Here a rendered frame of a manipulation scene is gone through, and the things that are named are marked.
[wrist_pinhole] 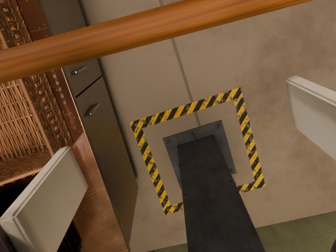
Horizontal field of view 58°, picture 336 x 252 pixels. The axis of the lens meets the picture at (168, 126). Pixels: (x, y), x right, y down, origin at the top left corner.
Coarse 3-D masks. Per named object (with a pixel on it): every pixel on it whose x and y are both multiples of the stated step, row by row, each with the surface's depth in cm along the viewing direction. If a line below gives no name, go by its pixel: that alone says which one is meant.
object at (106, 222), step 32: (32, 0) 84; (64, 0) 110; (32, 32) 87; (64, 32) 102; (96, 64) 133; (64, 96) 93; (96, 96) 121; (96, 128) 111; (96, 160) 101; (128, 160) 150; (0, 192) 103; (96, 192) 104; (128, 192) 135; (96, 224) 108; (128, 224) 122
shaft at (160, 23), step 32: (192, 0) 27; (224, 0) 27; (256, 0) 27; (288, 0) 27; (96, 32) 28; (128, 32) 27; (160, 32) 28; (0, 64) 28; (32, 64) 28; (64, 64) 29
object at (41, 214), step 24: (48, 168) 15; (72, 168) 17; (24, 192) 13; (48, 192) 14; (72, 192) 17; (24, 216) 12; (48, 216) 14; (72, 216) 16; (24, 240) 12; (48, 240) 13
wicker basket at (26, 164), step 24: (0, 0) 83; (0, 24) 73; (24, 24) 85; (0, 48) 87; (0, 96) 92; (24, 96) 78; (48, 96) 89; (0, 120) 94; (24, 120) 94; (48, 120) 85; (0, 144) 97; (24, 144) 97; (48, 144) 81; (72, 144) 96; (0, 168) 92; (24, 168) 87
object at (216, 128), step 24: (216, 96) 153; (240, 96) 153; (144, 120) 156; (240, 120) 157; (144, 144) 161; (168, 144) 159; (192, 144) 154; (216, 144) 145; (192, 168) 130; (216, 168) 124; (192, 192) 113; (216, 192) 108; (240, 192) 170; (192, 216) 99; (216, 216) 96; (240, 216) 92; (192, 240) 89; (216, 240) 86; (240, 240) 83
